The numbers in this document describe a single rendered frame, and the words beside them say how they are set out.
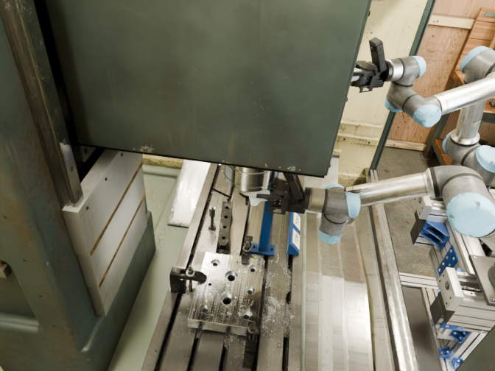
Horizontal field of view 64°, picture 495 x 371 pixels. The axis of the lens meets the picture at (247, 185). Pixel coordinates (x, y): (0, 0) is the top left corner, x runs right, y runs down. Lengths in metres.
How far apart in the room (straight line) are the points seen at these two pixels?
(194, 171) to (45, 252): 1.29
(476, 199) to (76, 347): 1.28
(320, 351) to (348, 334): 0.16
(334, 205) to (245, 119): 0.42
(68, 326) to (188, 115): 0.77
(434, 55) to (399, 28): 1.86
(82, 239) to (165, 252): 0.89
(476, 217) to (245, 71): 0.73
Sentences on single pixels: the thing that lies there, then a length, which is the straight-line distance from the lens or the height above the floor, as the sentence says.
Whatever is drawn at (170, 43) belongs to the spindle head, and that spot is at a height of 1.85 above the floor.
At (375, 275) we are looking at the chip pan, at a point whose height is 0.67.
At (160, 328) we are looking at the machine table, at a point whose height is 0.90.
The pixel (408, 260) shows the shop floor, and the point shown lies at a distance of 3.14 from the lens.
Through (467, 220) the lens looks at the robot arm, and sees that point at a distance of 1.23.
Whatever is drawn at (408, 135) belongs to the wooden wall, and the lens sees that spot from 4.25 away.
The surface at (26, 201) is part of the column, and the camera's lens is 1.02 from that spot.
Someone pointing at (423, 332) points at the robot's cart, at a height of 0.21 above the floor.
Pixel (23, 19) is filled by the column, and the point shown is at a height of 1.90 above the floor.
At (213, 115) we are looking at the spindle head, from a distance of 0.95.
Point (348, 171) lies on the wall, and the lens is 2.44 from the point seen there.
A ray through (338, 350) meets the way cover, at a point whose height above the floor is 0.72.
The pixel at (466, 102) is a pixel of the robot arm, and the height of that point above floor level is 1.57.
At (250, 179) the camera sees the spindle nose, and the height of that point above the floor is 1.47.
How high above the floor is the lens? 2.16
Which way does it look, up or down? 40 degrees down
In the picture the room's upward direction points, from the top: 5 degrees clockwise
